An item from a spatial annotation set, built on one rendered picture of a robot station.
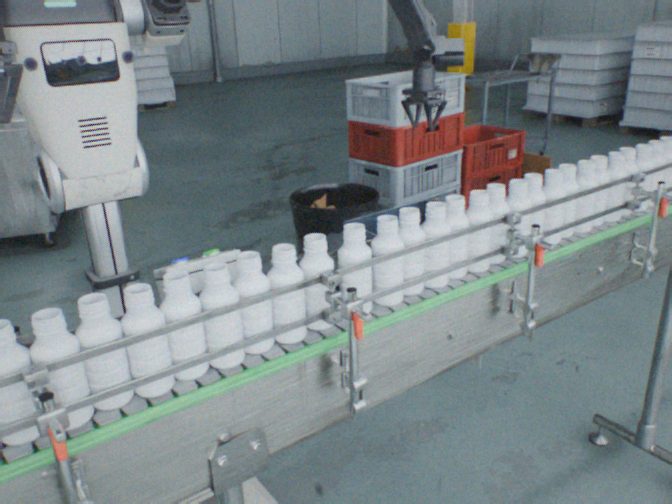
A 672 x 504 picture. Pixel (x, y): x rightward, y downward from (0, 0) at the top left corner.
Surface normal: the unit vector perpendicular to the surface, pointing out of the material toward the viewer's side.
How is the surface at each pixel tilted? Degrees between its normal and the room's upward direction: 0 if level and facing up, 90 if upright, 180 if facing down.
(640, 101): 90
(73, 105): 90
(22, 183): 94
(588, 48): 90
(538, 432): 0
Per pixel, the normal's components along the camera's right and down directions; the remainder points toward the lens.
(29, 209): 0.30, 0.33
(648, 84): -0.79, 0.27
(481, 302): 0.58, 0.29
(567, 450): -0.04, -0.92
